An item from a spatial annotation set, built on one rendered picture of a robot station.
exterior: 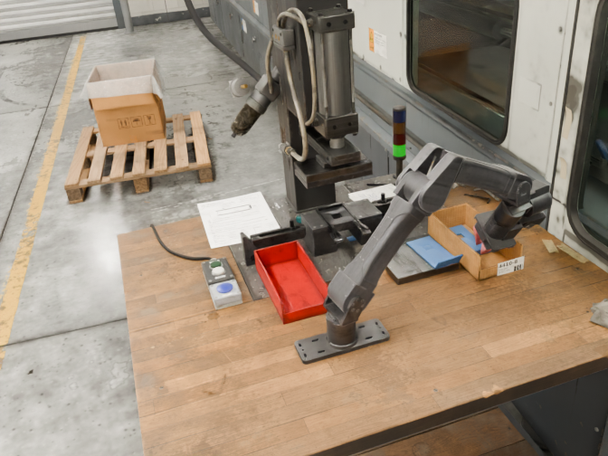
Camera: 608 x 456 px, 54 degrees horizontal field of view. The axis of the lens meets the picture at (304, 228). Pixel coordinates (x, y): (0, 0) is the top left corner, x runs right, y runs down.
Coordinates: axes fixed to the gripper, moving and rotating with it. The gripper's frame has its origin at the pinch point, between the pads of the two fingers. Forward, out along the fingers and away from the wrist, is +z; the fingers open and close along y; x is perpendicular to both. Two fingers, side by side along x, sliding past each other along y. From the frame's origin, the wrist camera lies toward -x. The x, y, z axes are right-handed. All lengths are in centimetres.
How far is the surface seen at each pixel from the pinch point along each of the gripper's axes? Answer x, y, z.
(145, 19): 10, 755, 573
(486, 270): 4.0, -7.6, -3.3
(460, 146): -34, 54, 36
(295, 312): 52, -5, -1
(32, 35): 186, 756, 577
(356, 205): 23.0, 24.9, 10.0
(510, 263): -2.8, -7.5, -3.6
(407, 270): 20.5, -0.3, 1.9
